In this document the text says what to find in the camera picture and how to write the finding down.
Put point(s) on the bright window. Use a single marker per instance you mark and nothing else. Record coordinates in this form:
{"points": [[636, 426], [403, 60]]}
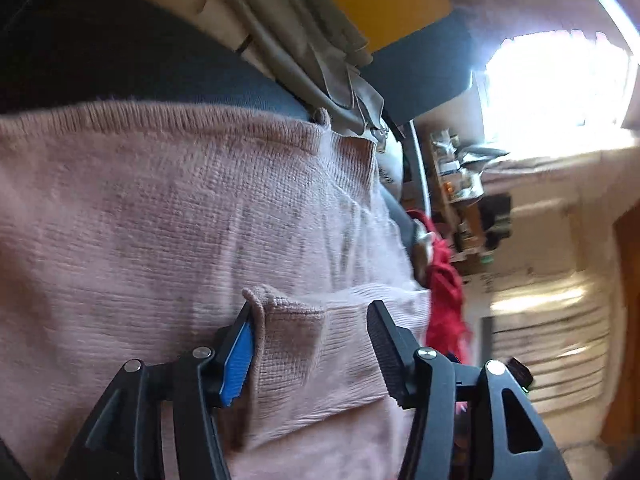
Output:
{"points": [[555, 80]]}

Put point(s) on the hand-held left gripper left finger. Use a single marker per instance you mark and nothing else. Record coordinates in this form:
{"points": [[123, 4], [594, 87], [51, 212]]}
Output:
{"points": [[236, 362]]}

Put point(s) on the yellow sofa cushion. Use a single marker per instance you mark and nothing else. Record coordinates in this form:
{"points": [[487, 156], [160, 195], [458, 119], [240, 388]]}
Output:
{"points": [[385, 0]]}

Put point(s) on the black leather sofa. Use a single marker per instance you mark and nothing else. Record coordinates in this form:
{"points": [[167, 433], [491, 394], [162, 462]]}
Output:
{"points": [[110, 55]]}

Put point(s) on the pink knitted sweater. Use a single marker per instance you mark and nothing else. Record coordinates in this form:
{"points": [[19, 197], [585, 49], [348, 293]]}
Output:
{"points": [[175, 240]]}

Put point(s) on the dark blue sofa cushion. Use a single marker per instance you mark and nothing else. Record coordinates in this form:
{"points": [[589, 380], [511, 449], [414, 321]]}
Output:
{"points": [[425, 70]]}

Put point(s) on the red knitted sweater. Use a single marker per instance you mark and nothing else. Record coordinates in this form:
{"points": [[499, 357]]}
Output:
{"points": [[447, 300]]}

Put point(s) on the grey metal armrest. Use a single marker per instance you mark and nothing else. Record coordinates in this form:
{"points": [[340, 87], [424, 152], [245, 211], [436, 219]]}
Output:
{"points": [[422, 165]]}

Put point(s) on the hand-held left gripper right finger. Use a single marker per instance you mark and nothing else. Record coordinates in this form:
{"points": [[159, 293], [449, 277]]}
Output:
{"points": [[392, 355]]}

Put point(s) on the wooden shelf with small jars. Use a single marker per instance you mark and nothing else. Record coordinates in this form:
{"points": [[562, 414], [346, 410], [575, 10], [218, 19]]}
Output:
{"points": [[465, 195]]}

